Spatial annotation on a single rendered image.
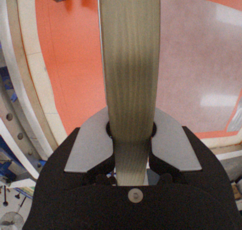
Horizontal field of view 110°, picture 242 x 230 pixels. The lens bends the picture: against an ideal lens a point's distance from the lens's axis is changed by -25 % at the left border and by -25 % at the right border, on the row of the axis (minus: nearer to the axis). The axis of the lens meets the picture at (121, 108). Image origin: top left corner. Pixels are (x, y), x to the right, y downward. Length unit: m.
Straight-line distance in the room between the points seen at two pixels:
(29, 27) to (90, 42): 0.16
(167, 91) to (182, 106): 0.06
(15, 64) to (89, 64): 0.17
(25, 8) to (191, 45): 0.38
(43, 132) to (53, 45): 0.24
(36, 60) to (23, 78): 0.05
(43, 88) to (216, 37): 0.43
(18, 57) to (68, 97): 0.15
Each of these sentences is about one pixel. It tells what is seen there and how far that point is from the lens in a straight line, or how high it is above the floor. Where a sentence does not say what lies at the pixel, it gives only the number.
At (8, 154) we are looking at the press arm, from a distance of 0.87.
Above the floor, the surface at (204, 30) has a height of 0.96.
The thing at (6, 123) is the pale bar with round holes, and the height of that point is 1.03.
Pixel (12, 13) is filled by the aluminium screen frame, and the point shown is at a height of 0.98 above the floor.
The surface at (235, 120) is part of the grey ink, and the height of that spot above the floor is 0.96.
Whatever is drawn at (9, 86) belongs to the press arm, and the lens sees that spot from 0.49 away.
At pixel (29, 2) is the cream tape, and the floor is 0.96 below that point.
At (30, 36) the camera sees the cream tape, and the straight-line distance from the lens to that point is 0.33.
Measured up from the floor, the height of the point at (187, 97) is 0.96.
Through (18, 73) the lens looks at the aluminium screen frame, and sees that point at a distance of 0.32.
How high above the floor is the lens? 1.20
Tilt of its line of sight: 61 degrees down
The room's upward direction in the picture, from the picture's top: 176 degrees counter-clockwise
